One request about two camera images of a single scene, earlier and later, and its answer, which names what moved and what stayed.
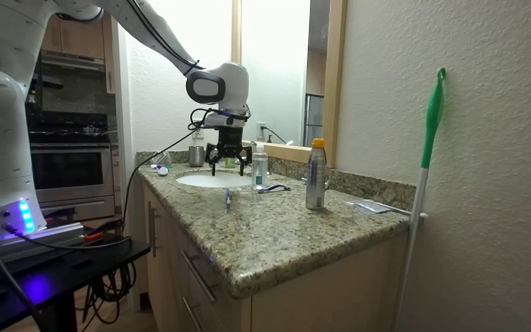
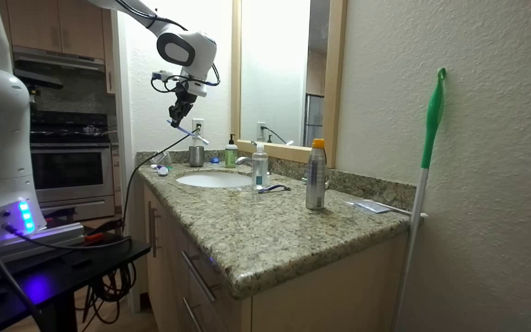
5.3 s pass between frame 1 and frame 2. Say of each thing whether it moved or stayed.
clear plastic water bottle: stayed
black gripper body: moved
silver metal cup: stayed
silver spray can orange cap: stayed
